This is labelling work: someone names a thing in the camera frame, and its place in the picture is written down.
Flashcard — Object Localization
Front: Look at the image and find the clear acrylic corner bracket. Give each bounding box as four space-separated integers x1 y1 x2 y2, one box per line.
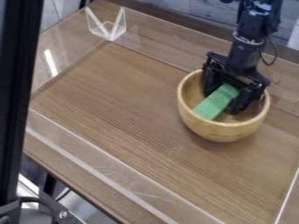
85 7 126 42

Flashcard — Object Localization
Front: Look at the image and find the clear acrylic tray wall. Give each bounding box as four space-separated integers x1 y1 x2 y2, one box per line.
24 110 224 224

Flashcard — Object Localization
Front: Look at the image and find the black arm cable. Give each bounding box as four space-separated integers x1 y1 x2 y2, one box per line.
257 34 278 67

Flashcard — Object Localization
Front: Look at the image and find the black cable loop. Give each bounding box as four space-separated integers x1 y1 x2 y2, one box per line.
14 196 60 224

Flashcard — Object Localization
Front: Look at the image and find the black table leg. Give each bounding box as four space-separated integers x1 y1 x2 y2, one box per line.
42 174 57 197

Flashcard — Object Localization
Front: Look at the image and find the brown wooden bowl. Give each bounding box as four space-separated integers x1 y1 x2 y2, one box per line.
176 69 270 143

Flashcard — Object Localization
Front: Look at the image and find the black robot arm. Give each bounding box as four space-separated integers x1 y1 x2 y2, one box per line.
202 0 284 115

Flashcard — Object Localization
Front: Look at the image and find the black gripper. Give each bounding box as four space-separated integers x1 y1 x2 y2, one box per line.
201 52 269 115

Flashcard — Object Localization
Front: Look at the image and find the green rectangular block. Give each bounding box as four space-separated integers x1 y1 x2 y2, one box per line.
192 84 238 120

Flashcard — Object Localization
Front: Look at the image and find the black metal frame post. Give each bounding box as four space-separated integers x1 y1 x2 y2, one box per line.
0 0 44 224

